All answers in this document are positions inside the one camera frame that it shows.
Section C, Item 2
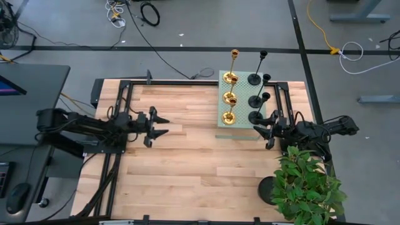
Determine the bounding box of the grey table leg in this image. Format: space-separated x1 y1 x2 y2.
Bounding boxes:
329 0 391 23

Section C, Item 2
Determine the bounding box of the tall black candlestick holder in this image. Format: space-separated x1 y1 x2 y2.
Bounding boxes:
247 73 272 109
247 50 269 86

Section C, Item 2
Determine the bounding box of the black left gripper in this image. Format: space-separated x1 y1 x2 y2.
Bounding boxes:
136 106 171 148

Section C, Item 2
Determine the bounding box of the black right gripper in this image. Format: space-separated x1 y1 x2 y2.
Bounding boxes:
252 109 294 150

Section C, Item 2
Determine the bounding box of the black computer mouse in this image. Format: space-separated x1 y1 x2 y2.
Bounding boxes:
5 182 31 216

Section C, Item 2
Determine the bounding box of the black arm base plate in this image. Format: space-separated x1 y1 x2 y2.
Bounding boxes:
279 140 332 163
83 137 128 154

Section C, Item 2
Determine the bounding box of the black floor fan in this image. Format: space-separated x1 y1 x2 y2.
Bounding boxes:
0 0 20 50

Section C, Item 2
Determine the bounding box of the yellow orange cable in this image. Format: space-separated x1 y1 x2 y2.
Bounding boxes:
60 92 94 117

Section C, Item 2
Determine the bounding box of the black cable loop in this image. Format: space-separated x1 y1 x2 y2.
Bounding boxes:
379 29 400 62

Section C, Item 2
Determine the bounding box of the grey floor bar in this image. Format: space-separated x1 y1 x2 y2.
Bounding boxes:
357 95 400 104

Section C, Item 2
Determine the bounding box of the black aluminium table frame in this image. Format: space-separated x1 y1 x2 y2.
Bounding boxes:
74 69 296 219

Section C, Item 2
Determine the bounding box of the white cable bundle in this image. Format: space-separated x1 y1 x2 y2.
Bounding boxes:
105 0 127 28

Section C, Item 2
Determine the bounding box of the yellow extension cable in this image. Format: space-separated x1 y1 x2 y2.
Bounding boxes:
306 0 341 56

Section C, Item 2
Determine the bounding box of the tall gold candlestick holder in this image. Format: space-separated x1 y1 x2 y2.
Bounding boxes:
222 49 241 84

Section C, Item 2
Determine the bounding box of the black desk beam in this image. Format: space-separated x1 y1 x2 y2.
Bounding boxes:
42 134 85 159

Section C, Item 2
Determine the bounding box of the black plant pot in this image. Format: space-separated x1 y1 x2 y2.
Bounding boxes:
257 176 278 206

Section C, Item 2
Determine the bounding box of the dark grey desk top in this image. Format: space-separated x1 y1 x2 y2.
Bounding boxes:
0 64 71 147

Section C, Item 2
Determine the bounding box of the green perforated metal shelf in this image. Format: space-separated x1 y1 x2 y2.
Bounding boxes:
215 70 269 141

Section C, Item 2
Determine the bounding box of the white floor cable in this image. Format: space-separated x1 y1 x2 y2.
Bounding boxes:
339 41 400 75

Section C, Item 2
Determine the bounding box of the computer screen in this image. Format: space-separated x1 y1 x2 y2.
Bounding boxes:
0 74 28 96

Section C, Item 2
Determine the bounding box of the black keyboard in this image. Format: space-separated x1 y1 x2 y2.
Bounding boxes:
0 161 15 198

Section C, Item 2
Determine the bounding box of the green leafy plant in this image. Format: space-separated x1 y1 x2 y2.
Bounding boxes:
271 145 348 225

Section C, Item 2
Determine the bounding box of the grey lower desk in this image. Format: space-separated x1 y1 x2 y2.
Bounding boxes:
0 144 54 224

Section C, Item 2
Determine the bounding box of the thick black fan cable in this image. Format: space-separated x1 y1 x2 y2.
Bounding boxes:
11 26 38 62

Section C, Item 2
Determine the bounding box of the coiled black cable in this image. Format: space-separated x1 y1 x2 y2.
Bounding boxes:
139 1 161 27

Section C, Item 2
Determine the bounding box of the long black floor cable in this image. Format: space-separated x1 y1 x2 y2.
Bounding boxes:
124 0 216 81

